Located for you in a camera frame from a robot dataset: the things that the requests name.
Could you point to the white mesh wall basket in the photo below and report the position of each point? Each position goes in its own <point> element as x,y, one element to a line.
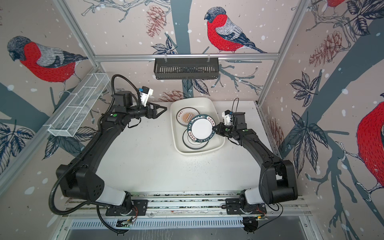
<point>81,102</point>

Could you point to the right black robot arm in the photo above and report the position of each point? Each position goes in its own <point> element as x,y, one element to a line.
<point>277,182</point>

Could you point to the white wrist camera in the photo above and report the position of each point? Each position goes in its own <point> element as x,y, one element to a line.
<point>227,117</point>
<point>145,94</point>

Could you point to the orange sunburst plate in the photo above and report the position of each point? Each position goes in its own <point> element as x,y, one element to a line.
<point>185,115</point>

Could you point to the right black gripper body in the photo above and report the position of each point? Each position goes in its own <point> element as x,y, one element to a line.
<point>228,130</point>

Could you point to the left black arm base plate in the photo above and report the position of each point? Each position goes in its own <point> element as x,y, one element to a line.
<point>133,208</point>

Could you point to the green ring plate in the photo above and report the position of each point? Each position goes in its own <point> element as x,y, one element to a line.
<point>200,128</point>

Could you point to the white plastic bin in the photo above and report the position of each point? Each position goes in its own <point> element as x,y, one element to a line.
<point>204,106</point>

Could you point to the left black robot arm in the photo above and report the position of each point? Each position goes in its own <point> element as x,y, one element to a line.
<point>78,179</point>

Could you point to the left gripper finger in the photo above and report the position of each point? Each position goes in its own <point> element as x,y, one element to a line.
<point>156,106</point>
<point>158,114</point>

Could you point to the horizontal aluminium frame bar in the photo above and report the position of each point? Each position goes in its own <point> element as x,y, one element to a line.
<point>148,58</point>

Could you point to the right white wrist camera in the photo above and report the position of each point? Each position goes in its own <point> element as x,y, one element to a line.
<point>227,117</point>

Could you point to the white plate black cloud emblem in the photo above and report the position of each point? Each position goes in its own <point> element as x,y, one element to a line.
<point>191,144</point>

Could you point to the black wire shelf basket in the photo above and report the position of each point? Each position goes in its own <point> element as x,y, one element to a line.
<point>186,68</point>

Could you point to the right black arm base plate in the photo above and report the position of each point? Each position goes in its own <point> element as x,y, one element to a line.
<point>241,207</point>

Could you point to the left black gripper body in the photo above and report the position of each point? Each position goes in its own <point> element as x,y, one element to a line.
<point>142,112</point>

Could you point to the aluminium mounting rail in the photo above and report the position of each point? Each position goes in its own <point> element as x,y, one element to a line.
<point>197,205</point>

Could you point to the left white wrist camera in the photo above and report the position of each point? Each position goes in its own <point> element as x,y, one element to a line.
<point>145,94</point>

